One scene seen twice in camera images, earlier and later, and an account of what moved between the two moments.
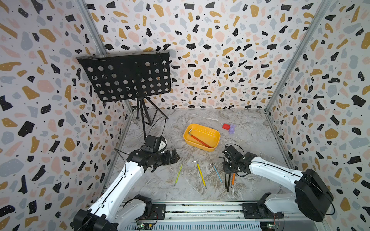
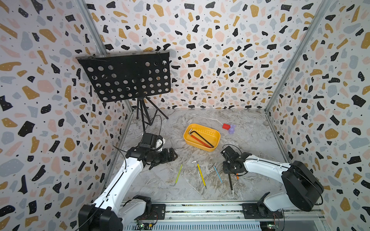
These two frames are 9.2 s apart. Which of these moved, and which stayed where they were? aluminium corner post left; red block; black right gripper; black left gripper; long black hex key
Moved: long black hex key
Stayed: aluminium corner post left; black left gripper; red block; black right gripper
